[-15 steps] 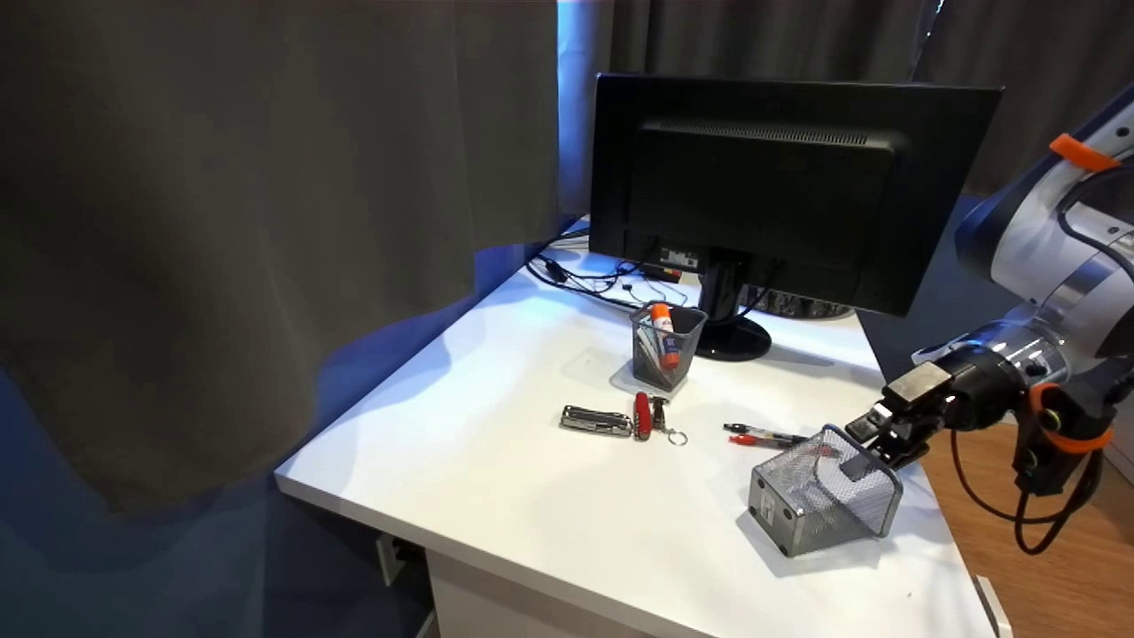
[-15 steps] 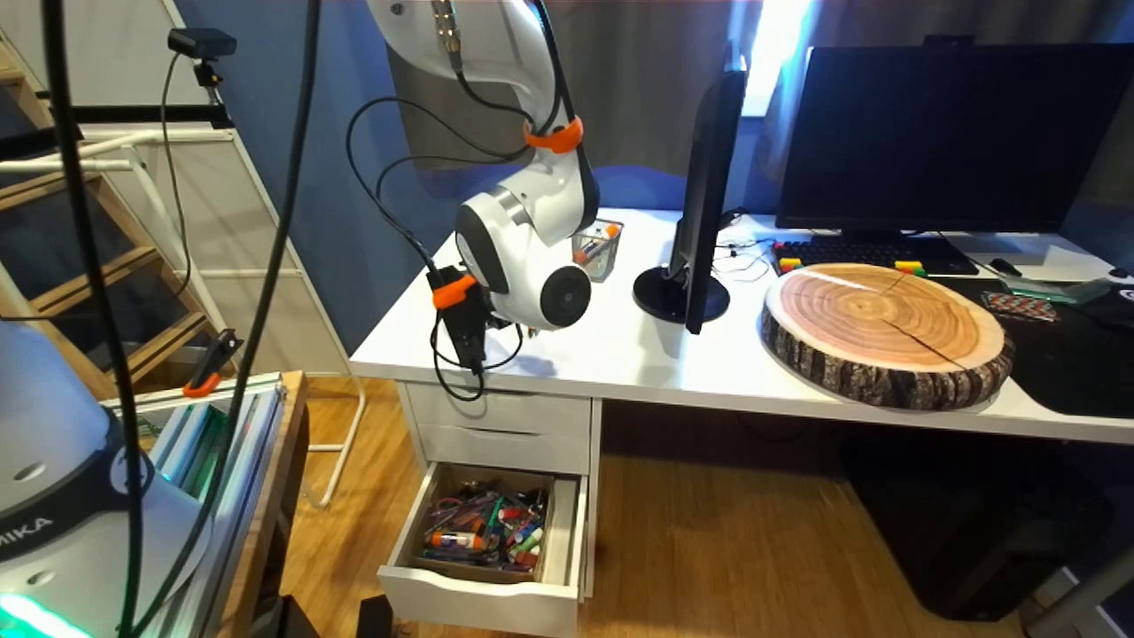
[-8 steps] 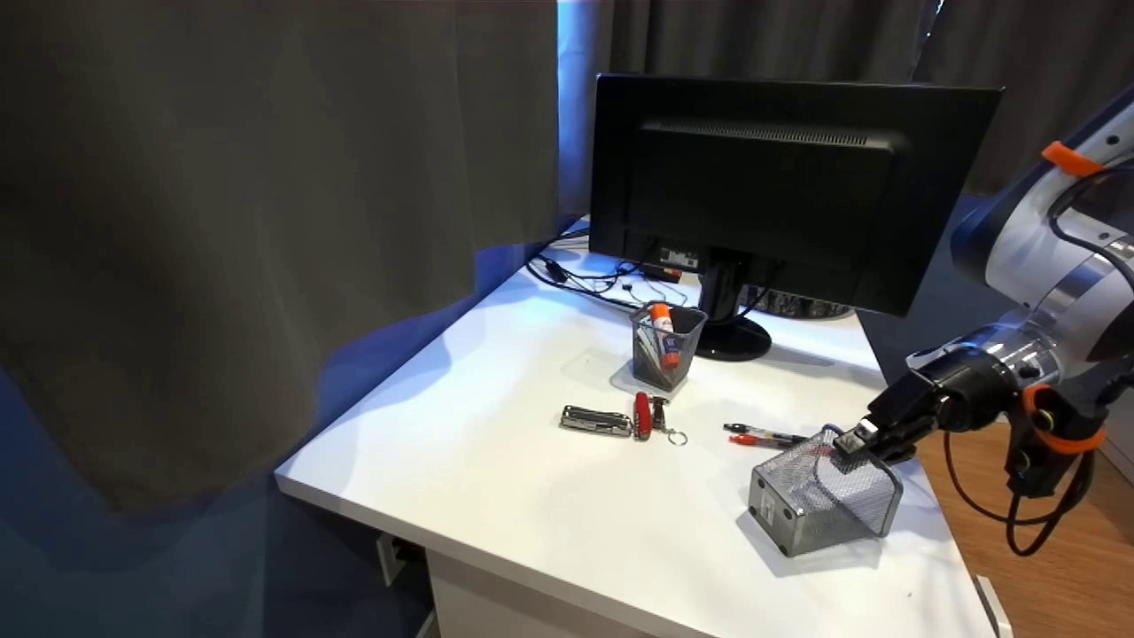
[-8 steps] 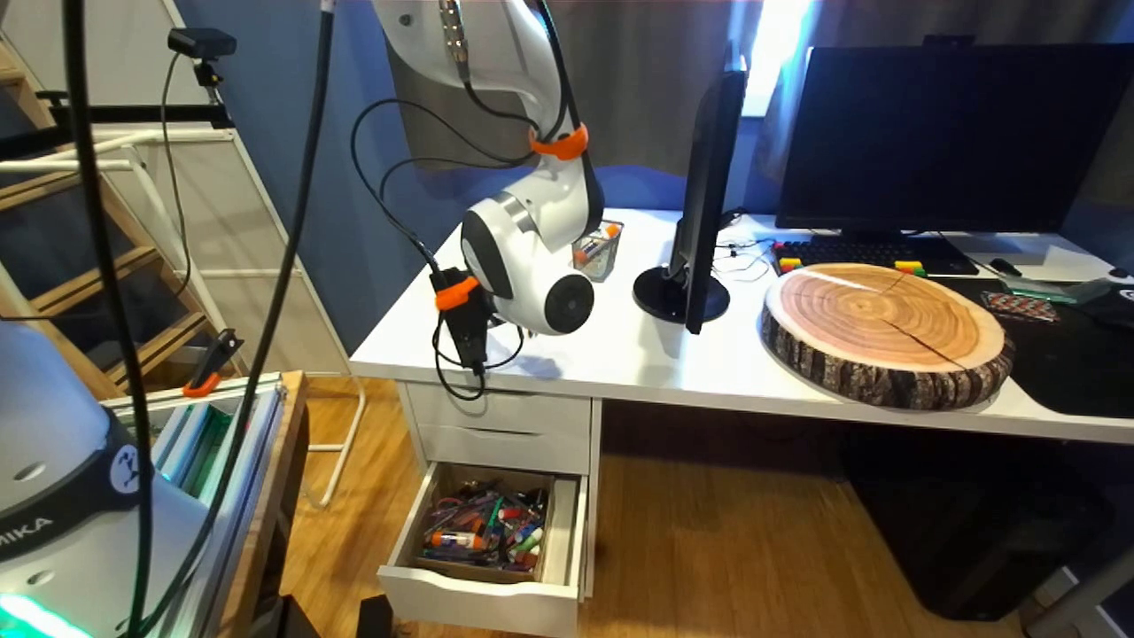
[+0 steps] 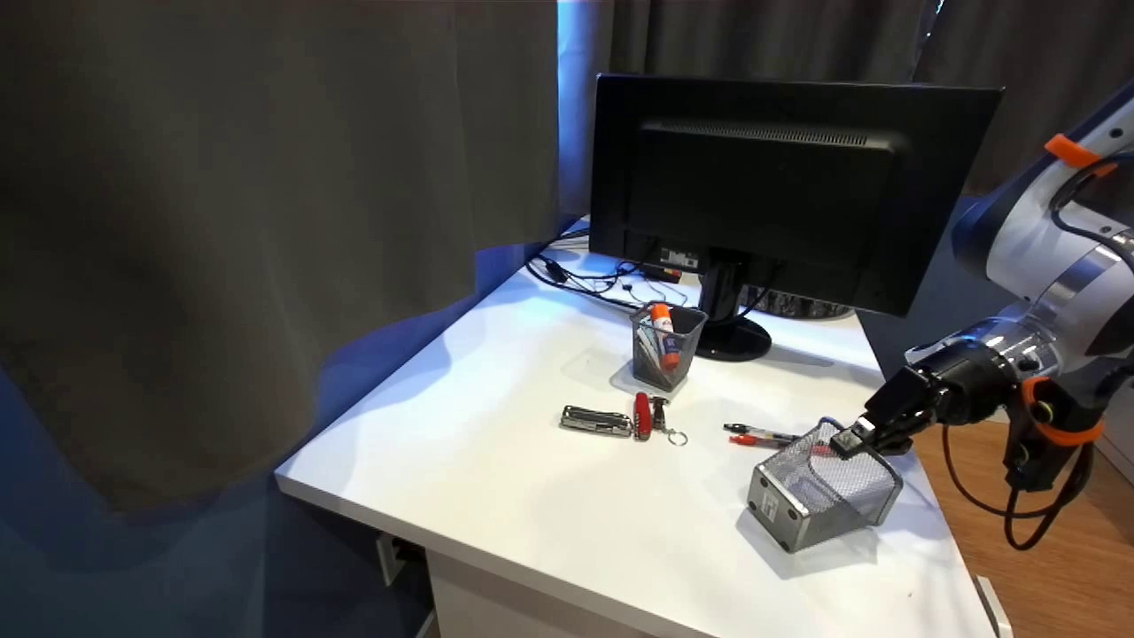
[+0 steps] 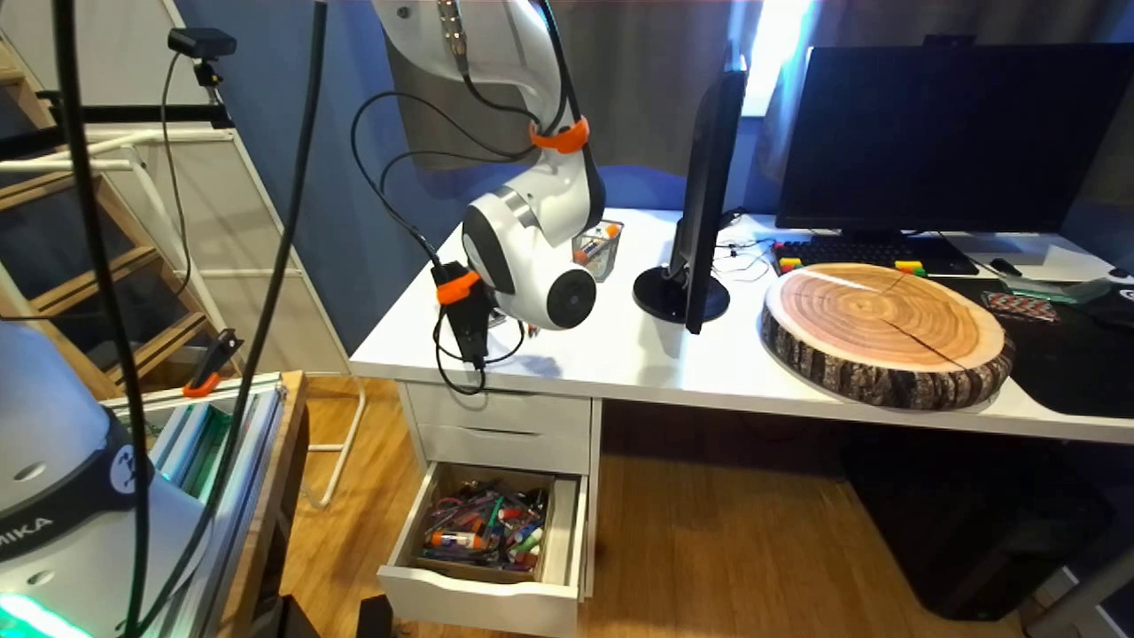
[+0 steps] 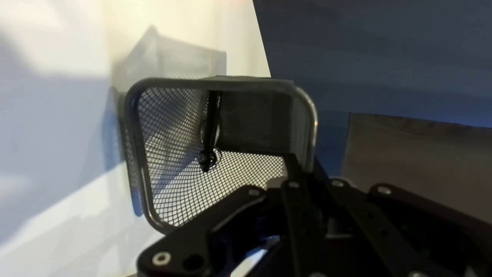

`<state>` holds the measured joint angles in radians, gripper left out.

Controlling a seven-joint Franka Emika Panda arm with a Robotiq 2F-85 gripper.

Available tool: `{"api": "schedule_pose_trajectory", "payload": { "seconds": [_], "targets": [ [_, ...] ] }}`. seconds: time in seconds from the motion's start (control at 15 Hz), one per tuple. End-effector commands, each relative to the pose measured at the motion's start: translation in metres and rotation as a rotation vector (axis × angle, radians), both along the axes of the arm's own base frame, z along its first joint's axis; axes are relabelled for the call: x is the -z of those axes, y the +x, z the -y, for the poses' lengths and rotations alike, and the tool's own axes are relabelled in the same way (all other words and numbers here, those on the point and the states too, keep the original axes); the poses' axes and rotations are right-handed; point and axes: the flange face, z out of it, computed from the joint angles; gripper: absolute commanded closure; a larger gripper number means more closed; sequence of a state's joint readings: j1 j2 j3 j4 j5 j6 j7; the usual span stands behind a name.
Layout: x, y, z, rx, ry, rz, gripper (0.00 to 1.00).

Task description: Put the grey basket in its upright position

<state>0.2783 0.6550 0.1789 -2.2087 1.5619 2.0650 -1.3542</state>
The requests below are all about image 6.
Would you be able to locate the grey metal leg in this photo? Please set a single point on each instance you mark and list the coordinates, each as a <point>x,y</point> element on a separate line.
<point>1084,595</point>

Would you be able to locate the black desk mat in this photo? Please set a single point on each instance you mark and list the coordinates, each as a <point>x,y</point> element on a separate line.
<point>1068,356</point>

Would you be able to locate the wood slice cushion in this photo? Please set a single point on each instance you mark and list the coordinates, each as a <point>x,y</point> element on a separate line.
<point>889,330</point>

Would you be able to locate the black storage bin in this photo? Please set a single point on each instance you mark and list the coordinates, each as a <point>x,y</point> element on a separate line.
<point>970,519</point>

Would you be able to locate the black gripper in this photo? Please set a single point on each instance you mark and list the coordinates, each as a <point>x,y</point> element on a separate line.
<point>469,324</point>

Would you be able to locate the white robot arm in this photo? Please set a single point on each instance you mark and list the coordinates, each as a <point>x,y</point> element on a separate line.
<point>545,198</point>

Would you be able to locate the green and blue folders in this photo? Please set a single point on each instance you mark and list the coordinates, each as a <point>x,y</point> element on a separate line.
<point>198,445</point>

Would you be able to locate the closed white drawer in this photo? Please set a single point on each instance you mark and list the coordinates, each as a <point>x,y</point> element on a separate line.
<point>498,428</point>

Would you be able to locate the white desk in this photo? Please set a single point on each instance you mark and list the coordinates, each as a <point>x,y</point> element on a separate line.
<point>712,379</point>

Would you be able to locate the black webcam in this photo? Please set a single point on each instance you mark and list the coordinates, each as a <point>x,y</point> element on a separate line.
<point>200,42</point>

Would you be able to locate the open white drawer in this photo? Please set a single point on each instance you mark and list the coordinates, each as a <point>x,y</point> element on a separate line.
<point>474,602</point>

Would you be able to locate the wide black computer monitor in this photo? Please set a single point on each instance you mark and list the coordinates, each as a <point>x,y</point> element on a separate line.
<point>944,129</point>

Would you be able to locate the wooden crate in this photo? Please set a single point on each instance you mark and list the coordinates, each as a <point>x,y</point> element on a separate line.
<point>276,497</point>

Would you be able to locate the wooden ladder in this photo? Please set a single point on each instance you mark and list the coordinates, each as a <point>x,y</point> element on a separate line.
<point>82,288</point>

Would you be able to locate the markers pile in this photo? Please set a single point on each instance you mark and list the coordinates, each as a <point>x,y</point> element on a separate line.
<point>482,529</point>

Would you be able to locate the black orange clamp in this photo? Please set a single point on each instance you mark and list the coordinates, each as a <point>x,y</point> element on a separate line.
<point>214,360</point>

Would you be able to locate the white metal frame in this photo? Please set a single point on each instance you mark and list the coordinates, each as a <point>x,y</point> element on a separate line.
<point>310,319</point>

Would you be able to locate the black keyboard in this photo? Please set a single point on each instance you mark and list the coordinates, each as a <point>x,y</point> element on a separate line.
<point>862,252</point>

